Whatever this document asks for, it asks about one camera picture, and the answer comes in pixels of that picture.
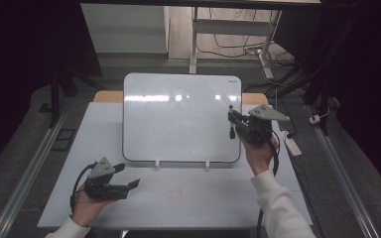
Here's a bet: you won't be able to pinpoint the white power strip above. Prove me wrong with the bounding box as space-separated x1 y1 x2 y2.
279 130 303 158

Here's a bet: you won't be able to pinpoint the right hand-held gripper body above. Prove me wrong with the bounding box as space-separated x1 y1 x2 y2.
237 104 292 146

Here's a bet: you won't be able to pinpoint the person's right hand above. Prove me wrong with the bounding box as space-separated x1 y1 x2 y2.
240 133 280 177

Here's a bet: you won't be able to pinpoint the white cabinet panel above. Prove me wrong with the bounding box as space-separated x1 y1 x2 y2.
80 3 171 55

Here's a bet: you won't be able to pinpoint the left hand-held gripper black cable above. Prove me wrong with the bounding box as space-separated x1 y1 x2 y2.
69 161 99 213

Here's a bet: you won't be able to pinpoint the white whiteboard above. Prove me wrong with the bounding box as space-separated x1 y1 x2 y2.
122 72 243 164

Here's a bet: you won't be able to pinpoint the person's left hand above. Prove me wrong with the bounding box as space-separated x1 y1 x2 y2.
70 183 114 228

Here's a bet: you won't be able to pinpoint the metal floor rail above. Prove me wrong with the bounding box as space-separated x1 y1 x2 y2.
0 100 74 238
306 104 381 238

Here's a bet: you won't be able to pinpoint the metal desk frame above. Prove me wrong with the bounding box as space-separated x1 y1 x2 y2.
189 6 283 80

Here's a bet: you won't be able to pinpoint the right hand-held gripper black cable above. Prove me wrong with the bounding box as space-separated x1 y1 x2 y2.
256 130 281 238

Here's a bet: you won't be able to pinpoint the hand-held gripper black cable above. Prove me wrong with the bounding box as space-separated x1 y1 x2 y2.
69 161 99 213
256 130 281 238

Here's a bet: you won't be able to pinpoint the whiteboard marker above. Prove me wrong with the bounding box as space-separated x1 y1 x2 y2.
228 104 237 140

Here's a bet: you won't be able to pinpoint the black metal stand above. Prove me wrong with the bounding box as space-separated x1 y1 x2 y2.
296 14 363 137
39 63 104 129

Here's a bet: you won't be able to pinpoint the black floor cables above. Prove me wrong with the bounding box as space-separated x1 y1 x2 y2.
244 46 299 93

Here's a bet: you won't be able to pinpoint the black hanging cable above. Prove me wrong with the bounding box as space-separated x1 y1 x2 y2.
196 7 274 60

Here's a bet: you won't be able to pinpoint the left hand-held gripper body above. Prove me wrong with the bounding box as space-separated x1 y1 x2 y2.
83 157 129 201

